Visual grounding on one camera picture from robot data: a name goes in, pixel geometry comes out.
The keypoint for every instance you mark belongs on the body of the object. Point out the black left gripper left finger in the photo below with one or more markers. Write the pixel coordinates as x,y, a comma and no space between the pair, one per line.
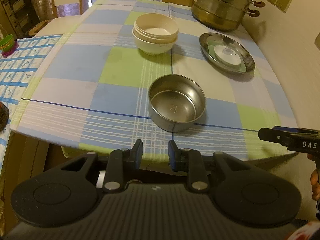
120,161

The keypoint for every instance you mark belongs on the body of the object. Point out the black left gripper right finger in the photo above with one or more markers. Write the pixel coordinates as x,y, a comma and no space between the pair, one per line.
190,161

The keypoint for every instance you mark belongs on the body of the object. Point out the small stainless steel bowl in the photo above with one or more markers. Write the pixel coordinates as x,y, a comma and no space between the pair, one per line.
176,102

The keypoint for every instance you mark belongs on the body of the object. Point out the green square plastic plate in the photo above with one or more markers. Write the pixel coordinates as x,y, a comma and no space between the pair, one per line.
240,68

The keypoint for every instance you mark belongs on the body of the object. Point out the white floral saucer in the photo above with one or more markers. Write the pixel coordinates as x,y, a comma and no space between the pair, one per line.
227,55

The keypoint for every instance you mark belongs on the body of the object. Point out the large stainless steel plate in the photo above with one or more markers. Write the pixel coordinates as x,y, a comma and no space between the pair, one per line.
222,39

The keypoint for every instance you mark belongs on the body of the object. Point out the white floral ceramic bowl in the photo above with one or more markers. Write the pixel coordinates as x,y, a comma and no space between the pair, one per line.
152,48

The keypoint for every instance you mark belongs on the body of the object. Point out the right hand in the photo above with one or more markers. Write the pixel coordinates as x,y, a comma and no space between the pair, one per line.
315,185

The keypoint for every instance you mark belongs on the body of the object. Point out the checkered pastel tablecloth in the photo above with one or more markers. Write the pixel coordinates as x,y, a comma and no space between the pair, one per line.
91,91

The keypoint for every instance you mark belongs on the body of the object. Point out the dark jar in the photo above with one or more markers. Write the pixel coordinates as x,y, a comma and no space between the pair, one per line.
4,116

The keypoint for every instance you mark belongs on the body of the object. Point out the blue white checkered cloth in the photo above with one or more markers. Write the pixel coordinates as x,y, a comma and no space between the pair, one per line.
17,71

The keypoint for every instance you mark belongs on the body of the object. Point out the stainless steel steamer pot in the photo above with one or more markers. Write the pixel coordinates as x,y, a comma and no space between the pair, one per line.
224,15

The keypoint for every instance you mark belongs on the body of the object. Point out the colourful stacked plastic cups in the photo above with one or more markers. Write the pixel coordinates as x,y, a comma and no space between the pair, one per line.
8,45

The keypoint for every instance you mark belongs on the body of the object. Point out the dark metal rack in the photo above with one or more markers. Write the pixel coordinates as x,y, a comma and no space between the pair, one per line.
17,18

